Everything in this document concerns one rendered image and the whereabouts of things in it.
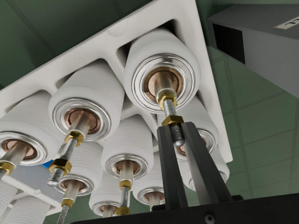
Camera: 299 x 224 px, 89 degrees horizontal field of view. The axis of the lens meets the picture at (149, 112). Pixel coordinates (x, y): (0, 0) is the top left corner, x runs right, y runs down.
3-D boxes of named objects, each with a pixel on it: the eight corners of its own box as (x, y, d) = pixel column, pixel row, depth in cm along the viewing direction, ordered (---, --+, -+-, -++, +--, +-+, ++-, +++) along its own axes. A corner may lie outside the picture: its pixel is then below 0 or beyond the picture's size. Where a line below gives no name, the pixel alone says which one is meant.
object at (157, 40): (184, 39, 32) (220, 68, 17) (160, 77, 37) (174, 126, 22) (143, 13, 29) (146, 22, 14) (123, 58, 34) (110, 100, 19)
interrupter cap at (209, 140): (220, 147, 26) (222, 150, 25) (180, 164, 28) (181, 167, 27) (203, 118, 22) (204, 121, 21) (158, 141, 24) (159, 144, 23)
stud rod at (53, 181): (75, 130, 20) (45, 186, 14) (76, 124, 19) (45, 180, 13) (83, 131, 20) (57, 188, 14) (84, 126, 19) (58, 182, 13)
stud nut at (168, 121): (159, 118, 12) (160, 125, 11) (179, 110, 12) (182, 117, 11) (167, 134, 13) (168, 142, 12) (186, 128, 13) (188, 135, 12)
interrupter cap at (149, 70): (207, 71, 18) (209, 73, 17) (171, 117, 21) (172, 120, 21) (150, 38, 15) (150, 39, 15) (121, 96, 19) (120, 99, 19)
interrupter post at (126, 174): (127, 159, 26) (125, 177, 24) (136, 166, 27) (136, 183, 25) (117, 165, 27) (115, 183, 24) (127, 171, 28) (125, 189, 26)
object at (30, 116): (59, 111, 41) (13, 171, 26) (38, 78, 36) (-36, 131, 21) (93, 105, 40) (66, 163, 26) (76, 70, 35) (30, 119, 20)
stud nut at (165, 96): (155, 94, 15) (156, 98, 14) (171, 88, 15) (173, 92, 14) (162, 110, 16) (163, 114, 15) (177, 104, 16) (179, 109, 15)
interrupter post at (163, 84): (176, 80, 18) (182, 93, 16) (165, 96, 19) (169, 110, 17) (159, 71, 17) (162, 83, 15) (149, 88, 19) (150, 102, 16)
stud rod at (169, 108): (159, 90, 17) (169, 140, 10) (167, 86, 16) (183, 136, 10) (162, 97, 17) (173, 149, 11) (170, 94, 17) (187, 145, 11)
